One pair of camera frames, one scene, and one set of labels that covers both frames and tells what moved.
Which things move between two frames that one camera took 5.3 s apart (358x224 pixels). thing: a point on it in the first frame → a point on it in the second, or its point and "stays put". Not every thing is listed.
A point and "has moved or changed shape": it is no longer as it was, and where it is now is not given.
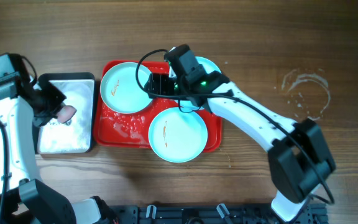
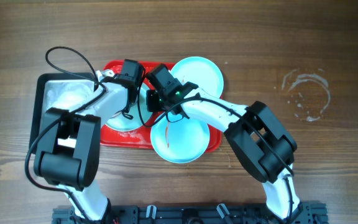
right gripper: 159,86 → 151,101
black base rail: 314,213 stays put
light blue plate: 178,136 stays put
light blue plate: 120,91 has moved or changed shape
